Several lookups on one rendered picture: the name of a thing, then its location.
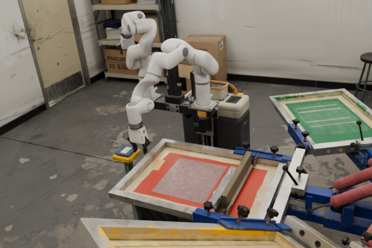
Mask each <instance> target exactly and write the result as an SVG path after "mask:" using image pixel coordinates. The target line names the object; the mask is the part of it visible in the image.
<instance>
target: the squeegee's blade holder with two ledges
mask: <svg viewBox="0 0 372 248"><path fill-rule="evenodd" d="M252 168H253V165H251V166H250V167H249V169H248V171H247V173H246V174H245V176H244V178H243V180H242V182H241V183H240V185H239V187H238V189H237V191H236V193H235V194H234V196H233V198H232V201H233V202H232V204H231V206H232V205H233V203H234V201H235V199H236V198H237V196H238V194H239V192H240V190H241V188H242V186H243V185H244V183H245V181H246V179H247V177H248V176H249V174H250V172H251V170H252Z"/></svg>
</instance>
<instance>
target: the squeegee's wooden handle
mask: <svg viewBox="0 0 372 248"><path fill-rule="evenodd" d="M251 165H252V152H250V151H247V152H246V154H245V156H244V158H243V159H242V161H241V163H240V164H239V166H238V168H237V169H236V171H235V173H234V174H233V176H232V177H231V179H230V181H229V182H228V184H227V186H226V188H225V189H224V191H223V193H222V194H221V196H220V199H221V208H223V209H226V207H227V205H228V203H229V202H230V201H231V200H232V198H233V196H234V194H235V193H236V191H237V189H238V187H239V185H240V183H241V182H242V180H243V178H244V176H245V174H246V173H247V171H248V169H249V167H250V166H251Z"/></svg>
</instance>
